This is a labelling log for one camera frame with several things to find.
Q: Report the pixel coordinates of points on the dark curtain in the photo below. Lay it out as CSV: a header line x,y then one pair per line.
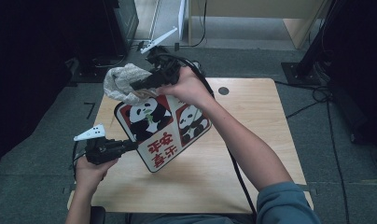
x,y
360,62
25,77

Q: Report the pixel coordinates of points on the black cabinet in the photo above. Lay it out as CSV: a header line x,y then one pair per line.
x,y
112,25

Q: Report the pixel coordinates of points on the person's left hand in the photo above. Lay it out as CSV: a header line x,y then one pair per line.
x,y
90,175

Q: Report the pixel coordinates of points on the round dark table grommet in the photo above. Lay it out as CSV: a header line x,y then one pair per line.
x,y
223,91

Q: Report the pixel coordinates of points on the black stand with base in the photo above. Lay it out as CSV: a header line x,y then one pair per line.
x,y
301,73

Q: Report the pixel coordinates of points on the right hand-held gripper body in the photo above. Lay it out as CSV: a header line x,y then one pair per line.
x,y
166,70

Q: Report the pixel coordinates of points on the panda print board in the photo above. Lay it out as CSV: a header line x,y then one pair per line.
x,y
164,133

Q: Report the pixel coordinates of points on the light wooden desk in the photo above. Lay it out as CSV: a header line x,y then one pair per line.
x,y
255,7

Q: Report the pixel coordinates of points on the fluffy beige sock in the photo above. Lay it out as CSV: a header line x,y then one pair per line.
x,y
122,82

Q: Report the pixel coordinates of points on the grey tape piece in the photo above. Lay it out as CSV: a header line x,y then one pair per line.
x,y
308,188
67,189

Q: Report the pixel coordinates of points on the person's right hand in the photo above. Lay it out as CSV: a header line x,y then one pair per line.
x,y
189,88

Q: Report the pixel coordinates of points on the black stand base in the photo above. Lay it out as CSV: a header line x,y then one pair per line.
x,y
87,75

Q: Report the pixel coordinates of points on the white panel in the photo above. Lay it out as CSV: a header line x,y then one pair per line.
x,y
182,15

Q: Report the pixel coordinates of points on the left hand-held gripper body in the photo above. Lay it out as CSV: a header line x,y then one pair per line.
x,y
102,151

